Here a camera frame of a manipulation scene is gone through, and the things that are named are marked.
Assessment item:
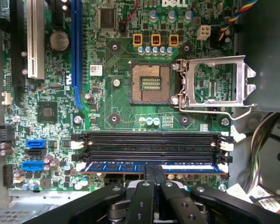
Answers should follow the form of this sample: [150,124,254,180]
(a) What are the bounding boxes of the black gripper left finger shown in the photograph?
[23,164,156,224]

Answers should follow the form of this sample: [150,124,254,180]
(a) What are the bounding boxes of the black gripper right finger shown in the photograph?
[155,164,280,224]

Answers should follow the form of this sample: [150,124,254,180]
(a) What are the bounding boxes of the RAM stick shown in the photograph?
[83,161,227,175]

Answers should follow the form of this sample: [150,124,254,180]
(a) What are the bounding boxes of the RAM slot white latches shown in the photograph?
[70,140,236,151]
[76,162,231,175]

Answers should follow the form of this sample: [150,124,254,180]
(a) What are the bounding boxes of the green motherboard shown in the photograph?
[0,0,236,191]

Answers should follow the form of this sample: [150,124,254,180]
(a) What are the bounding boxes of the black grey PC case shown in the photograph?
[0,0,280,224]

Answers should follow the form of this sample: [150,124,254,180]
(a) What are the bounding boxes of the blue SATA port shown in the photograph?
[26,139,48,149]
[21,160,45,173]

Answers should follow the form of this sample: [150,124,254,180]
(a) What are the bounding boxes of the black SATA port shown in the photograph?
[27,149,47,160]

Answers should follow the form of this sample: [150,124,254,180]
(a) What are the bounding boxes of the CPU socket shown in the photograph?
[130,61,173,105]

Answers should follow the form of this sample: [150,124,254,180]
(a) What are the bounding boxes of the black chipset chip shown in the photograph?
[36,101,59,124]

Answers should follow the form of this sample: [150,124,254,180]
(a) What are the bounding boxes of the metal socket cover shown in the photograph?
[177,55,257,108]

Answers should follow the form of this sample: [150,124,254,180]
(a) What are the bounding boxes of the white barcode sticker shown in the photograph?
[89,64,104,76]

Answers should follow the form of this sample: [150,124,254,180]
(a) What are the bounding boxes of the yellow framed inductor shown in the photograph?
[150,33,162,48]
[132,33,145,48]
[168,34,180,48]

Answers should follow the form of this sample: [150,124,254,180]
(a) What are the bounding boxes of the grey power supply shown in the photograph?
[237,0,280,114]

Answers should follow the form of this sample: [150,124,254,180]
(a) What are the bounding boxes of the blue expansion slot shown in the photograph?
[70,0,84,111]

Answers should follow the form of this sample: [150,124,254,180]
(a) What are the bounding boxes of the white four-pin connector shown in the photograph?
[196,24,212,41]

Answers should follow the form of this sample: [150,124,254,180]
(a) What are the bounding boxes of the silver coin battery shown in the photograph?
[49,31,70,52]

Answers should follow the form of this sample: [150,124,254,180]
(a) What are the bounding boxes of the black square controller chip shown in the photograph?
[98,7,119,31]

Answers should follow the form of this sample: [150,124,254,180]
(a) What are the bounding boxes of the long black expansion slot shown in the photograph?
[10,0,27,108]

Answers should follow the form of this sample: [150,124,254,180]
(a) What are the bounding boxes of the white expansion slot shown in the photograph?
[26,0,46,80]

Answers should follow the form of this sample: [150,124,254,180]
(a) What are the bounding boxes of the short black expansion slot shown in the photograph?
[51,0,64,28]

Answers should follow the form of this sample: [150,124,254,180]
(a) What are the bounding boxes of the wire locking lever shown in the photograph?
[178,59,257,122]

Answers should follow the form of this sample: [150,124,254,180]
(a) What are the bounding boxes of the red black wire with plug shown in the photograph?
[119,0,140,32]

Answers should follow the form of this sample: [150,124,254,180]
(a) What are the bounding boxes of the twisted coloured fan wire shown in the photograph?
[220,0,259,41]

